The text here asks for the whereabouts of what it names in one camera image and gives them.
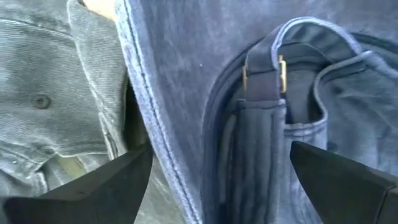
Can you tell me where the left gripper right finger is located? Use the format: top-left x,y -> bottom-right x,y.
289,140 -> 398,224

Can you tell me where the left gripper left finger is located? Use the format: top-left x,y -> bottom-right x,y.
2,144 -> 154,224

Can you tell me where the green denim cap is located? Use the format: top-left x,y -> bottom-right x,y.
0,0 -> 187,224

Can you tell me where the blue denim cap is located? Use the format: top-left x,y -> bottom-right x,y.
113,0 -> 398,224

